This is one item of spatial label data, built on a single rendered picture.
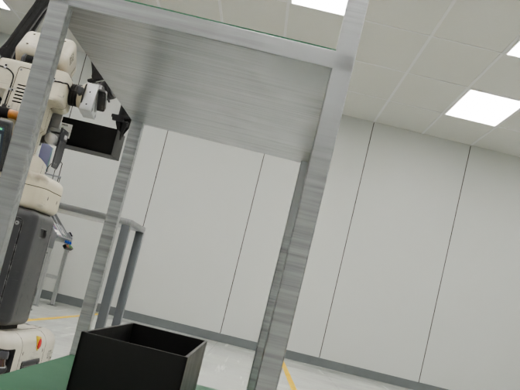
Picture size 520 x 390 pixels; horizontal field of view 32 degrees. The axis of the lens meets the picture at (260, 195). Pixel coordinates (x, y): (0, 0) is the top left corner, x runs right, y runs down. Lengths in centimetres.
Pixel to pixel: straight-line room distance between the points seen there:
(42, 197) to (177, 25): 183
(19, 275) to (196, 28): 188
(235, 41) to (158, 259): 962
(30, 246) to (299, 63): 191
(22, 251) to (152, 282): 785
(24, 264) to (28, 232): 11
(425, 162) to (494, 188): 88
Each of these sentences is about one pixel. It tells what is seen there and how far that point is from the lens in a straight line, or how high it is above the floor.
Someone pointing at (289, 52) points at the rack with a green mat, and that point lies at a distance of 132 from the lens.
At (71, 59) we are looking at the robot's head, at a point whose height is 131.
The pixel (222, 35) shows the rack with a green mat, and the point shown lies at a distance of 133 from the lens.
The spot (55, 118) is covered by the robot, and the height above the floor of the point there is 107.
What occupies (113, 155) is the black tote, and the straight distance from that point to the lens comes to 387.
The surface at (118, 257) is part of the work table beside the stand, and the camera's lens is 429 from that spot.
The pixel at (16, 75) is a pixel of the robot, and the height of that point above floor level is 118.
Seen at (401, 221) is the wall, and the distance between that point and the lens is 1100.
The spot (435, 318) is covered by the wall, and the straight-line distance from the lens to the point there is 1103.
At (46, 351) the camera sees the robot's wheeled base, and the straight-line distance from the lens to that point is 351.
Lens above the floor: 57
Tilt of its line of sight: 6 degrees up
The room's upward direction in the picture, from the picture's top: 14 degrees clockwise
